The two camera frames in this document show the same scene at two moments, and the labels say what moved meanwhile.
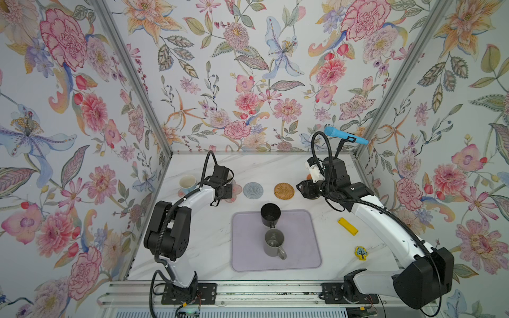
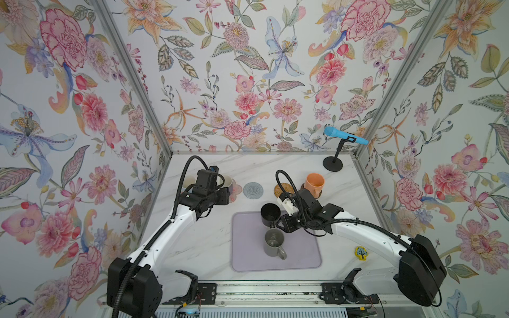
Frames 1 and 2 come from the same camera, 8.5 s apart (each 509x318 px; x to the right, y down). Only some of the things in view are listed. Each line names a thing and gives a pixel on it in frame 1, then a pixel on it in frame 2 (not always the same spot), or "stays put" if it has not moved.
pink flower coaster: [236, 189] stays put
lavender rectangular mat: [302, 241] stays put
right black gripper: [308, 190] → [287, 224]
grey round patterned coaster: [253, 190] stays put
